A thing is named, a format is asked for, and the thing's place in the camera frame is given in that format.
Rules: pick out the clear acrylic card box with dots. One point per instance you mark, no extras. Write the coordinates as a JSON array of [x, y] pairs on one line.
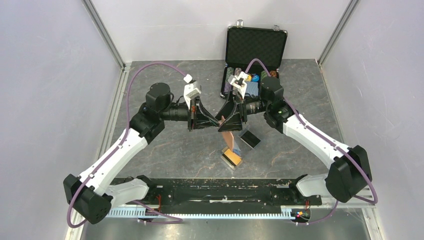
[[244, 148]]

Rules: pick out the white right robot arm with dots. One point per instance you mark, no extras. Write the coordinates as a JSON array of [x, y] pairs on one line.
[[349, 174]]

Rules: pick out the black credit card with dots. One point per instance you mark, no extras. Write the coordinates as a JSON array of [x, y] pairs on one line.
[[250, 139]]

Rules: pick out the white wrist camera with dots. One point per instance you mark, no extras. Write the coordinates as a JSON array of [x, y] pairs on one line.
[[192, 89], [239, 83]]

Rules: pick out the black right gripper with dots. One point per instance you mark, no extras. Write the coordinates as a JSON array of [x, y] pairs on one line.
[[234, 123]]

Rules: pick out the tan leather card holder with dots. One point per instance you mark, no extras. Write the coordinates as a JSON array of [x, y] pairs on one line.
[[230, 142]]

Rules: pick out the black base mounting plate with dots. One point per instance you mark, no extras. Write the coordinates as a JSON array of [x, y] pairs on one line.
[[224, 195]]

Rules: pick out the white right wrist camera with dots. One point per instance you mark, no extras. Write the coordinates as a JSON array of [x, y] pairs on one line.
[[239, 83]]

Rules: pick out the orange credit card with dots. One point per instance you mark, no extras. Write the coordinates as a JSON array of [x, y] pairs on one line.
[[231, 158]]

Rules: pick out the black poker chip case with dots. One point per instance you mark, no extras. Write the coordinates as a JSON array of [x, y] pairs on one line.
[[243, 44]]

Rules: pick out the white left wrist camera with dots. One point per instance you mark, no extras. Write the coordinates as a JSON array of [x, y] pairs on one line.
[[192, 89]]

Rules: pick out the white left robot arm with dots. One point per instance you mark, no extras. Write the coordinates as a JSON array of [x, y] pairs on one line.
[[91, 195]]

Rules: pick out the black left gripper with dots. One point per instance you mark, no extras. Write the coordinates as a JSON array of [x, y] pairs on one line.
[[199, 125]]

